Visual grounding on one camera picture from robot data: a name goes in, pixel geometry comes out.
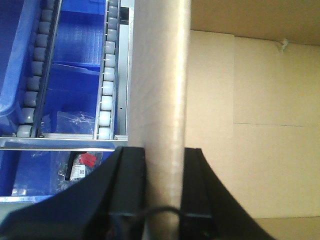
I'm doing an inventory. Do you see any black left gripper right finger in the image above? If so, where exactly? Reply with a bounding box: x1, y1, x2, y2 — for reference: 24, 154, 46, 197
179, 147, 273, 240

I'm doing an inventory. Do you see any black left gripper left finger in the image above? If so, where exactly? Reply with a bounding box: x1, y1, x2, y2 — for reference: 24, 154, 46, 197
0, 147, 146, 240

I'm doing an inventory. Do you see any brown EcoFlow cardboard box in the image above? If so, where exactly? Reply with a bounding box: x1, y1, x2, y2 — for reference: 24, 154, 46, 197
126, 0, 320, 240

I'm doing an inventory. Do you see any large blue bin on shelf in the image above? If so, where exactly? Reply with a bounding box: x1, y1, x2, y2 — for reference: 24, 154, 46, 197
0, 0, 42, 135

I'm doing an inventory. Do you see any bagged part with red label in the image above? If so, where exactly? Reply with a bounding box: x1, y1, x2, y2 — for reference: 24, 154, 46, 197
64, 151, 103, 182

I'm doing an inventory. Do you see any white roller track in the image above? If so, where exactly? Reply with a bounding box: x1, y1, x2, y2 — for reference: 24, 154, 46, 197
94, 0, 121, 140

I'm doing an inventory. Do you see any grey roller track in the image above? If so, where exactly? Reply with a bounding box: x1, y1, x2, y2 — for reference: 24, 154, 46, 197
13, 0, 62, 138

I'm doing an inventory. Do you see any blue bin lower centre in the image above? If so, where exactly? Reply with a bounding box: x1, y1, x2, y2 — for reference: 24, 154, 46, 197
39, 0, 106, 135

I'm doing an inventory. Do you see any steel shelf front rail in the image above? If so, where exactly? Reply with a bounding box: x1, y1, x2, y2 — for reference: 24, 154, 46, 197
0, 133, 128, 152

